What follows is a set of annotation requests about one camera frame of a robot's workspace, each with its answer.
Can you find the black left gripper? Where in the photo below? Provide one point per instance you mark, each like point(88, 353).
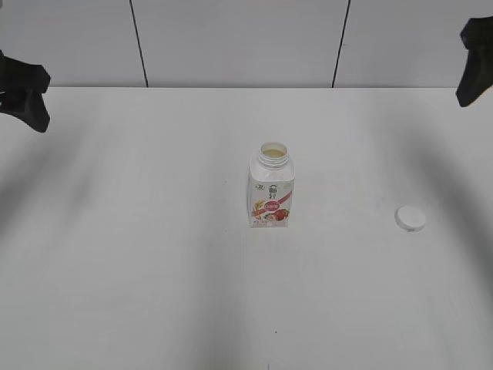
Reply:
point(21, 85)

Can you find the white yili yogurt bottle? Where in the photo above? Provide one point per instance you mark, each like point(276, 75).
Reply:
point(270, 186)

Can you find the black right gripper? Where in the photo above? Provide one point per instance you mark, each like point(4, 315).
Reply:
point(477, 38)

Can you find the white bottle cap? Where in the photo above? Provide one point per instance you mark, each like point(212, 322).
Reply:
point(410, 219)

